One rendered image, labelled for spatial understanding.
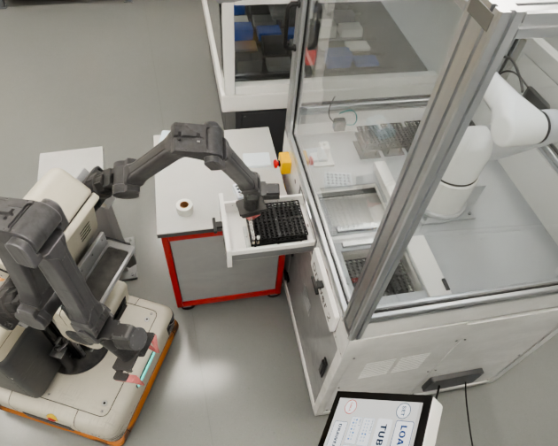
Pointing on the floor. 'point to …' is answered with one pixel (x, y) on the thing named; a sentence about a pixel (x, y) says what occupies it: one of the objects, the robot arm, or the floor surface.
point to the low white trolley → (179, 265)
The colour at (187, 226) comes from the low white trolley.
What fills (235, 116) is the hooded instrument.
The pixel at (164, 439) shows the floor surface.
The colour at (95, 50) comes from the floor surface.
